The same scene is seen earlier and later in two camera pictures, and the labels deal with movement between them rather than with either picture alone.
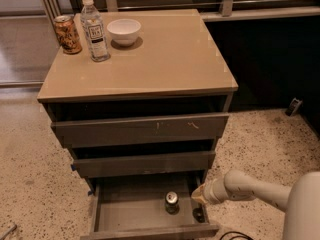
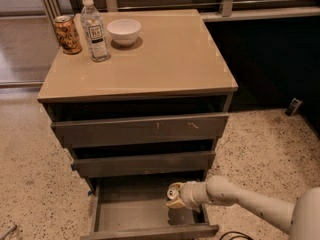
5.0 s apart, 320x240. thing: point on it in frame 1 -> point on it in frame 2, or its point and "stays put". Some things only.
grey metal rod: x=7 y=232 stays put
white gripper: x=211 y=191 -> x=190 y=194
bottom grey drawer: x=148 y=208 stays put
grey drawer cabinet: x=143 y=125 stays put
